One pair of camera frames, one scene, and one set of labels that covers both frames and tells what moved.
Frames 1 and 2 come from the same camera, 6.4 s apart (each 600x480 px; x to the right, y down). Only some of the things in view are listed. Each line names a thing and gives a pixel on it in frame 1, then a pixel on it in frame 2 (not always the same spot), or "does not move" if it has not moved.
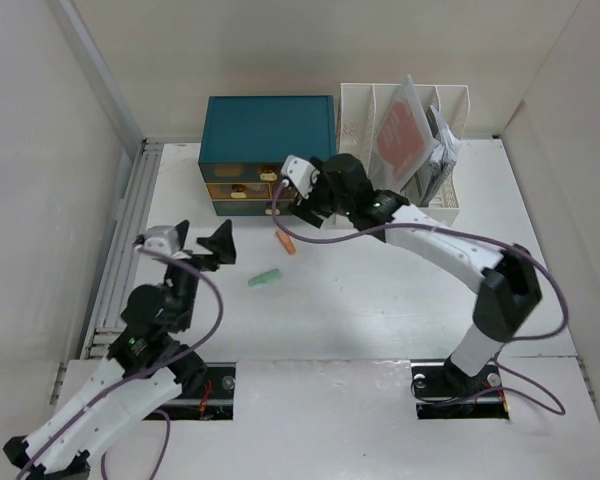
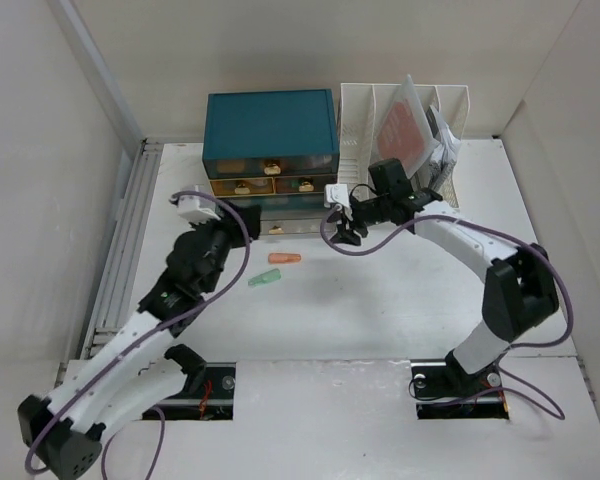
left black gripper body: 208,261 to 229,236
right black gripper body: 321,200 to 364,214
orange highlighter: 287,242 to 283,258
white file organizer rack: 359,110 does not move
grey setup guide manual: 443,157 does not move
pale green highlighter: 260,280 does not move
